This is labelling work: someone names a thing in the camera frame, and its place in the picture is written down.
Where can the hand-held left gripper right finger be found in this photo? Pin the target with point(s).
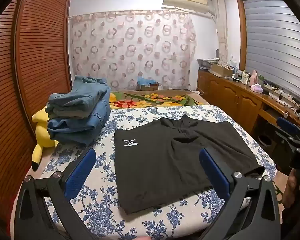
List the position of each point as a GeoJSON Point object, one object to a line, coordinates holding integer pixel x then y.
{"type": "Point", "coordinates": [215, 175]}

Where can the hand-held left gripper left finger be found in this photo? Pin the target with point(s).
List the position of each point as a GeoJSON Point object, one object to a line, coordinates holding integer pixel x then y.
{"type": "Point", "coordinates": [80, 172]}

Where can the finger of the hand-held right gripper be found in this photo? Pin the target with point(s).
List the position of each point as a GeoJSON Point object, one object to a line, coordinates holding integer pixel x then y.
{"type": "Point", "coordinates": [287, 126]}

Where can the black pants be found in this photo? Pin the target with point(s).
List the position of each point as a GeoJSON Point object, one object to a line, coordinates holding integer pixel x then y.
{"type": "Point", "coordinates": [165, 167]}

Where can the person's right hand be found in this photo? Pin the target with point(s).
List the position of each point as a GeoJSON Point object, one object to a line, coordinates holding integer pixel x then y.
{"type": "Point", "coordinates": [291, 187]}

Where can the dark waste bin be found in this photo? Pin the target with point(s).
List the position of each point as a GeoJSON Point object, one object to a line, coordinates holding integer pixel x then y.
{"type": "Point", "coordinates": [266, 142]}

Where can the folded blue denim jeans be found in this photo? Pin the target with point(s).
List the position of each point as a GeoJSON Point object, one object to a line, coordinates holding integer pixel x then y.
{"type": "Point", "coordinates": [72, 135]}
{"type": "Point", "coordinates": [90, 117]}

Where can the blue floral white mattress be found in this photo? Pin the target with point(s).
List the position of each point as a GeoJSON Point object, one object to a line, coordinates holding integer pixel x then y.
{"type": "Point", "coordinates": [102, 205]}

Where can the pink tissue pack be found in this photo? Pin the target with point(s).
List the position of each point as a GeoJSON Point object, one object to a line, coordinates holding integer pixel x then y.
{"type": "Point", "coordinates": [257, 88]}

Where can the yellow plush toy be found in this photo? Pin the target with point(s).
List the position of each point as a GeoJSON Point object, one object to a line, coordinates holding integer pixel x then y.
{"type": "Point", "coordinates": [41, 135]}

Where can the wooden sideboard cabinet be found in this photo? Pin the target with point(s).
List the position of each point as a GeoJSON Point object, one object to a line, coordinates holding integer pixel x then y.
{"type": "Point", "coordinates": [235, 100]}

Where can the pink bottle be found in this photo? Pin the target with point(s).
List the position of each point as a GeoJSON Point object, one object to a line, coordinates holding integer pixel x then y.
{"type": "Point", "coordinates": [254, 78]}

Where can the folded faded grey-blue jeans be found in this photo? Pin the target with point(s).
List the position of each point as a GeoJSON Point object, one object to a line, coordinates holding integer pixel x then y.
{"type": "Point", "coordinates": [82, 95]}

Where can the grey window blind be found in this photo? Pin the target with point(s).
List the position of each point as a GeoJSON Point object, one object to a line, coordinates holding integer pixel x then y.
{"type": "Point", "coordinates": [277, 42]}

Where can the open brown cardboard box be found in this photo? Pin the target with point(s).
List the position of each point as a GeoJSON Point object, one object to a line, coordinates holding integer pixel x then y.
{"type": "Point", "coordinates": [222, 71]}

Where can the colourful flower blanket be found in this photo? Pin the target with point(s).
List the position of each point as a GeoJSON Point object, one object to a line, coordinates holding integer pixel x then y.
{"type": "Point", "coordinates": [145, 100]}

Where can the wooden louvered wardrobe door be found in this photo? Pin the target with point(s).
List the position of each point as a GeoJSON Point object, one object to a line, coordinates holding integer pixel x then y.
{"type": "Point", "coordinates": [5, 92]}
{"type": "Point", "coordinates": [45, 55]}

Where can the cardboard box with blue cloth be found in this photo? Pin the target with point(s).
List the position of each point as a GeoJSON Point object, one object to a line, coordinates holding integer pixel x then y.
{"type": "Point", "coordinates": [147, 83]}

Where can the tied beige curtain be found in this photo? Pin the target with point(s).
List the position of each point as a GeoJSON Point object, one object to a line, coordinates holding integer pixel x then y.
{"type": "Point", "coordinates": [221, 30]}

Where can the wooden window frame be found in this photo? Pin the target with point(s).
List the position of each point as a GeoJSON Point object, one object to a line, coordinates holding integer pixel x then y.
{"type": "Point", "coordinates": [241, 30]}

